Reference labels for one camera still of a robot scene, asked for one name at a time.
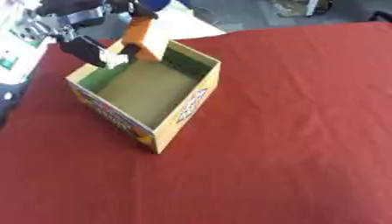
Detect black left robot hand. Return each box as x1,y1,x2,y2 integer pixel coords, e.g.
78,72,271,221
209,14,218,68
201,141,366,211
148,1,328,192
35,0,161,70

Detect orange rectangular block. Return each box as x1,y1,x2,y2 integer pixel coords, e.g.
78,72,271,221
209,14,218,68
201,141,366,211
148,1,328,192
119,15,161,63

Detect white tripod stand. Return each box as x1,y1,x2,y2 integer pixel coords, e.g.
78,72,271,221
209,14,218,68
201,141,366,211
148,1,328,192
268,0,336,18

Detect tan cardboard box green inside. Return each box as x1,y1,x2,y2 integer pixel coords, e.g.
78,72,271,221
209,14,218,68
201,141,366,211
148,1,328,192
64,38,224,155

